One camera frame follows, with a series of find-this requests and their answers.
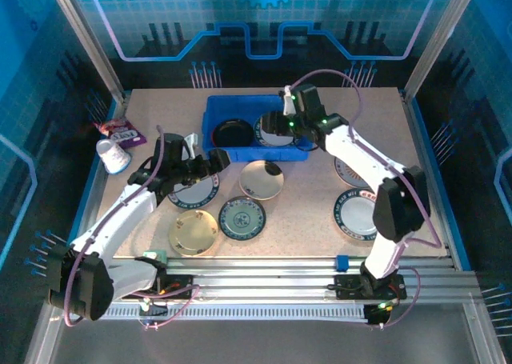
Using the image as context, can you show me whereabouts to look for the cream plate red stamp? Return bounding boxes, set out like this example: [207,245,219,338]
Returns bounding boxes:
[238,159,286,201]

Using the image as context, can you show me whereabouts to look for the white plate orange sunburst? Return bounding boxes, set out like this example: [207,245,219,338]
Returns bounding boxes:
[334,155,375,189]

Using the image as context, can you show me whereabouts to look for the green rimmed white plate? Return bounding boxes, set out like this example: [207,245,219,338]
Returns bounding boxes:
[166,171,221,211]
[253,110,305,149]
[333,186,381,242]

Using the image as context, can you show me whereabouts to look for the blue green patterned plate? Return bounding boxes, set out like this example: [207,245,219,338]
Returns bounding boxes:
[218,195,267,240]

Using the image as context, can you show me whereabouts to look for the aluminium mounting rail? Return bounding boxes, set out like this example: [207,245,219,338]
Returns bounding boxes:
[111,256,481,305]

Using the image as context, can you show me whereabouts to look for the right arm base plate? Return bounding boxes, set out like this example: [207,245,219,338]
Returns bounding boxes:
[334,274,407,301]

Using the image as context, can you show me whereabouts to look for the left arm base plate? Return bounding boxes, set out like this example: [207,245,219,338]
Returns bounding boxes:
[119,274,195,301]

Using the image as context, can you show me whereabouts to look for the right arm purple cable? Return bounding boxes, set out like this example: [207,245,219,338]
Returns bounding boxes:
[290,70,443,329]

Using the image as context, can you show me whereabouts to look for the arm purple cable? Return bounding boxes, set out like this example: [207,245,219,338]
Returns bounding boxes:
[290,70,443,329]
[63,124,201,331]

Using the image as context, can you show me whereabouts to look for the green block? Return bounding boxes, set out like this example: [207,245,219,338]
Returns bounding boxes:
[142,250,169,266]

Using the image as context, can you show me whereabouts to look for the aluminium frame post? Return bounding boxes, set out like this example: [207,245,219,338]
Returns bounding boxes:
[402,0,483,103]
[44,0,130,103]

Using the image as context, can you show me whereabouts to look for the white slotted cable duct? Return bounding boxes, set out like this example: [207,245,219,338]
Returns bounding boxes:
[102,303,369,322]

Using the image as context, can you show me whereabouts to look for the blue plastic bin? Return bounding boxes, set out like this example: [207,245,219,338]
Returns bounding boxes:
[201,94,314,163]

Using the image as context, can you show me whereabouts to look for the white paper cup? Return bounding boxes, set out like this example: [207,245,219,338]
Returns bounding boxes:
[95,138,132,175]

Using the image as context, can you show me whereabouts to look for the black plate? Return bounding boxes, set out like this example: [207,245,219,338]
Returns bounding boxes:
[210,118,255,148]

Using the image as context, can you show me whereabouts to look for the pale yellow floral plate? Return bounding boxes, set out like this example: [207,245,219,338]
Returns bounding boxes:
[168,209,220,258]

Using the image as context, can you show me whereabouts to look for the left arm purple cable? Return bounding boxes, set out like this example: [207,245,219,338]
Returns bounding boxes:
[63,124,201,331]

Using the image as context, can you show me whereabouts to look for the purple snack bag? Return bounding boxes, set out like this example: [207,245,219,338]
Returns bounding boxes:
[94,116,147,149]

